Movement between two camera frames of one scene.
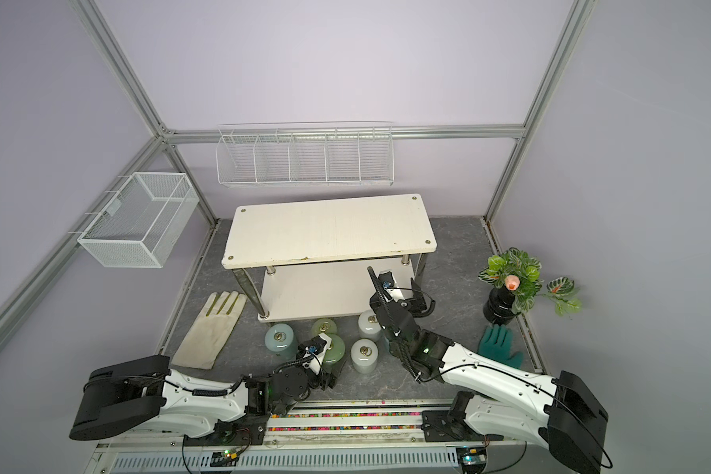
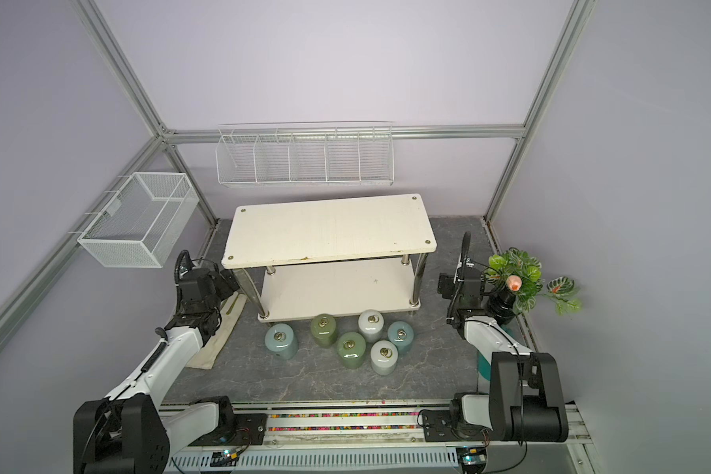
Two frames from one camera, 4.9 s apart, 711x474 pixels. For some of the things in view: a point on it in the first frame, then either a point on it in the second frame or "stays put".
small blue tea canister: x=281 y=340 stays put
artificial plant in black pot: x=515 y=280 stays put
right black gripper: x=418 y=308 -> x=446 y=284
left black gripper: x=326 y=379 -> x=223 y=286
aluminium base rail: x=330 y=437 stays put
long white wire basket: x=305 y=154 stays put
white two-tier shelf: x=309 y=260 stays put
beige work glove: x=204 y=344 stays put
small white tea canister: x=369 y=326 stays put
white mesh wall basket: x=139 y=224 stays put
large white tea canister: x=364 y=355 -> x=383 y=356
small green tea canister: x=335 y=355 -> x=352 y=349
